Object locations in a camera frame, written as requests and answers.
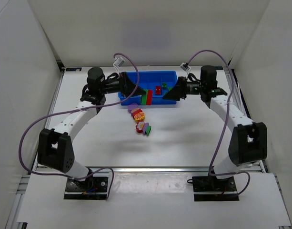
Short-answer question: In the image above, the purple butterfly lego brick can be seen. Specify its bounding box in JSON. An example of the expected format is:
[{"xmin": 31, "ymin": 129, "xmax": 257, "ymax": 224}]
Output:
[{"xmin": 131, "ymin": 107, "xmax": 142, "ymax": 115}]

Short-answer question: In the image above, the red flower lego brick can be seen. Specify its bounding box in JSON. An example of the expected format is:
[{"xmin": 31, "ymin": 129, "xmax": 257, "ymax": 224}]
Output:
[{"xmin": 135, "ymin": 121, "xmax": 145, "ymax": 134}]

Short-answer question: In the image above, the green printed lego brick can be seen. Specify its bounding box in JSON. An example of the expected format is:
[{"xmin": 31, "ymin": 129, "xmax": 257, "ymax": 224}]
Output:
[{"xmin": 141, "ymin": 91, "xmax": 148, "ymax": 105}]

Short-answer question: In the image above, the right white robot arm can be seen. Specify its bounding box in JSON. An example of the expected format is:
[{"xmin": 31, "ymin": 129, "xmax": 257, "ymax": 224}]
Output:
[{"xmin": 163, "ymin": 65, "xmax": 267, "ymax": 180}]

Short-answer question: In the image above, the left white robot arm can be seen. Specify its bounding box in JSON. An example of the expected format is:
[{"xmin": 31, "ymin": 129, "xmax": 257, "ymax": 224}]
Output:
[{"xmin": 37, "ymin": 67, "xmax": 145, "ymax": 181}]

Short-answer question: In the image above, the red 2x4 lego brick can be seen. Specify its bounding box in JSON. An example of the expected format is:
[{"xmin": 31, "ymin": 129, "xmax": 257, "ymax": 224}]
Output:
[{"xmin": 155, "ymin": 86, "xmax": 162, "ymax": 96}]

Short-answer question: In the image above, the blue divided plastic bin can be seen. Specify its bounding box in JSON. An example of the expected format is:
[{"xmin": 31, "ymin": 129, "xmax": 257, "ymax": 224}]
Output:
[{"xmin": 121, "ymin": 71, "xmax": 177, "ymax": 106}]

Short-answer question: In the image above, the purple rounded lego brick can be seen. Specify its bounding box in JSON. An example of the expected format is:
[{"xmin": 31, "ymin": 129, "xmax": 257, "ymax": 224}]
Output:
[{"xmin": 128, "ymin": 103, "xmax": 138, "ymax": 113}]

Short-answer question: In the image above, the red half-round lego brick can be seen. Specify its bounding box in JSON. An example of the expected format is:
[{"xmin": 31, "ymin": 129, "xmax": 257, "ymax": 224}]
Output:
[{"xmin": 131, "ymin": 109, "xmax": 142, "ymax": 117}]

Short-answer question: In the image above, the yellow orange butterfly lego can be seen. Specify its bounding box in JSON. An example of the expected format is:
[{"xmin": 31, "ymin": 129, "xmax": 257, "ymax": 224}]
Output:
[{"xmin": 133, "ymin": 112, "xmax": 145, "ymax": 123}]

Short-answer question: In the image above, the purple green lego stack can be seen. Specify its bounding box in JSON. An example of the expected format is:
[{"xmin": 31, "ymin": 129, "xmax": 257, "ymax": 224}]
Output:
[{"xmin": 142, "ymin": 123, "xmax": 151, "ymax": 136}]

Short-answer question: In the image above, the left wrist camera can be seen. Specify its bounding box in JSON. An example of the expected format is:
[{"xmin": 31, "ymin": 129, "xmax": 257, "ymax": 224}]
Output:
[{"xmin": 113, "ymin": 57, "xmax": 125, "ymax": 71}]

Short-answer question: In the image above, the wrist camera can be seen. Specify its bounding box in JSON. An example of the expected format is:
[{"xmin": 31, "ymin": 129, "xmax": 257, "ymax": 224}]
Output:
[
  {"xmin": 180, "ymin": 62, "xmax": 191, "ymax": 75},
  {"xmin": 113, "ymin": 57, "xmax": 125, "ymax": 71}
]

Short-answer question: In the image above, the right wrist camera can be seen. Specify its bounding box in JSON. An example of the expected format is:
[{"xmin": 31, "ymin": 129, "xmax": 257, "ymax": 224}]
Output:
[{"xmin": 180, "ymin": 62, "xmax": 191, "ymax": 75}]

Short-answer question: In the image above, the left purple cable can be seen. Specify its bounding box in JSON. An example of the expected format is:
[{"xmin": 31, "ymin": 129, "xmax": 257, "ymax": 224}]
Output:
[{"xmin": 18, "ymin": 52, "xmax": 141, "ymax": 200}]

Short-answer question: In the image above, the purple cable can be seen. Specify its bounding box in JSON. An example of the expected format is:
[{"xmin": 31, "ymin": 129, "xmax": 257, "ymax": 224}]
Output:
[
  {"xmin": 188, "ymin": 49, "xmax": 251, "ymax": 198},
  {"xmin": 18, "ymin": 52, "xmax": 141, "ymax": 200}
]

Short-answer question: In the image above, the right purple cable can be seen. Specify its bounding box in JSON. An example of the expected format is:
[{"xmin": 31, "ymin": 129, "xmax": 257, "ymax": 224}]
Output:
[{"xmin": 188, "ymin": 49, "xmax": 251, "ymax": 198}]

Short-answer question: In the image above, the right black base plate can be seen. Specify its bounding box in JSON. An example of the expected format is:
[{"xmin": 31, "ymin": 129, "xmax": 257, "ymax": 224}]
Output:
[{"xmin": 187, "ymin": 176, "xmax": 239, "ymax": 202}]

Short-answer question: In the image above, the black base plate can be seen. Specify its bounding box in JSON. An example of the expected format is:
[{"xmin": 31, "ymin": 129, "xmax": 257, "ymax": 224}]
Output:
[
  {"xmin": 187, "ymin": 176, "xmax": 239, "ymax": 202},
  {"xmin": 63, "ymin": 175, "xmax": 109, "ymax": 200}
]

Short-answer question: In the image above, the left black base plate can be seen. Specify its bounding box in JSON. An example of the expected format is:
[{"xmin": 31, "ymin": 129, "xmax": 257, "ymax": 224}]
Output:
[{"xmin": 63, "ymin": 175, "xmax": 109, "ymax": 200}]

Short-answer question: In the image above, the aluminium frame rail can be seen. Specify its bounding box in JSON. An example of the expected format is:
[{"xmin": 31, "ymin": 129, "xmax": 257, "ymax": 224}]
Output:
[{"xmin": 71, "ymin": 166, "xmax": 265, "ymax": 173}]

